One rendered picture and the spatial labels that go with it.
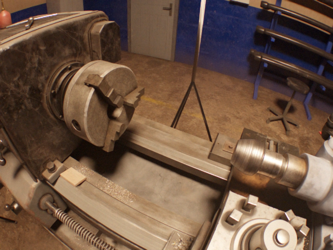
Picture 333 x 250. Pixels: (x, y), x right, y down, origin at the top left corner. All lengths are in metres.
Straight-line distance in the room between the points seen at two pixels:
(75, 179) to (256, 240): 0.60
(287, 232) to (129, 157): 0.75
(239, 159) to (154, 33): 3.57
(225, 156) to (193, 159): 0.12
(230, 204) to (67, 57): 0.61
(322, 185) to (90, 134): 0.59
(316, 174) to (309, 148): 2.25
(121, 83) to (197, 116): 1.87
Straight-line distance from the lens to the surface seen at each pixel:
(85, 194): 0.67
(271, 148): 0.89
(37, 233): 1.72
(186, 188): 0.81
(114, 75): 0.52
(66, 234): 1.15
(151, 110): 2.38
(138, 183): 0.81
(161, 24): 3.77
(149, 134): 0.84
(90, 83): 0.47
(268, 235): 0.27
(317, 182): 0.49
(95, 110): 0.50
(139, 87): 0.64
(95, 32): 0.69
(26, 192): 0.84
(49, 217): 0.97
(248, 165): 0.44
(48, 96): 0.64
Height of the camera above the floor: 1.42
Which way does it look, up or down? 41 degrees down
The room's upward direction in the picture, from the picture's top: 4 degrees clockwise
